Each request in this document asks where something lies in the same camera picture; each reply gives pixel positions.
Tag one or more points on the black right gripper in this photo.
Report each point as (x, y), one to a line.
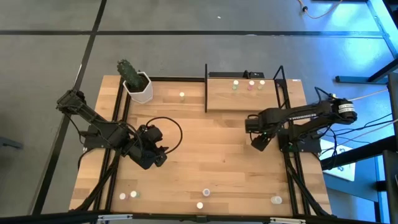
(261, 122)

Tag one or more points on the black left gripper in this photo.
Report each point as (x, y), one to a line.
(143, 157)

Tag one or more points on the pink medicine bottle white cap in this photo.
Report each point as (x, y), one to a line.
(251, 83)
(122, 196)
(200, 205)

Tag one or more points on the green medicine bottle white cap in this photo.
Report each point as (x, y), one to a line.
(133, 194)
(235, 83)

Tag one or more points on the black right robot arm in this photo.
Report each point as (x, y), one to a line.
(304, 113)

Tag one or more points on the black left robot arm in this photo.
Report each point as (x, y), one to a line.
(93, 119)

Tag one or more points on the wide frosted white medicine bottle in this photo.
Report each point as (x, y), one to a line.
(276, 200)

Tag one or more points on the black table clamp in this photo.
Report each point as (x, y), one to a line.
(247, 74)

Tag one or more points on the long black bar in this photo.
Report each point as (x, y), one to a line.
(227, 75)

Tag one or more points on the clear bottle with grey lid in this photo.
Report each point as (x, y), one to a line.
(206, 192)

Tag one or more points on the white hexagonal plant pot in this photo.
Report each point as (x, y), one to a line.
(143, 95)

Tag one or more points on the yellow extension plug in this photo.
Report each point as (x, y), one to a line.
(333, 95)

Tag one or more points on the dark green cactus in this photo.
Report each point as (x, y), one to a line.
(129, 73)

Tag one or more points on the white paper sign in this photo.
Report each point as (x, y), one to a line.
(343, 171)

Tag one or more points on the grey floor object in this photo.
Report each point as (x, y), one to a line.
(9, 143)

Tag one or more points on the black right wrist camera housing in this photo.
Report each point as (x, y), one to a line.
(260, 143)

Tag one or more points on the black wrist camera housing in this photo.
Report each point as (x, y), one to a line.
(260, 143)
(154, 133)

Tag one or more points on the black left wrist camera housing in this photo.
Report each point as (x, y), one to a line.
(154, 133)

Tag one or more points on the wooden shelf with black frame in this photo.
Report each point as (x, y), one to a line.
(239, 101)

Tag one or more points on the black frame rail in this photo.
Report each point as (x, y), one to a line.
(105, 161)
(288, 177)
(298, 161)
(116, 165)

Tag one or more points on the silver aluminium bracket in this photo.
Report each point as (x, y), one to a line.
(115, 217)
(287, 220)

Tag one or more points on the black diagonal frame brace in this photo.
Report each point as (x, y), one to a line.
(320, 208)
(90, 196)

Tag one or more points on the blue desk frame beam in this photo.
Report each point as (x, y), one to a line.
(357, 79)
(381, 21)

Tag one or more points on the black desk frame beam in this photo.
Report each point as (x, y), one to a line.
(384, 71)
(367, 152)

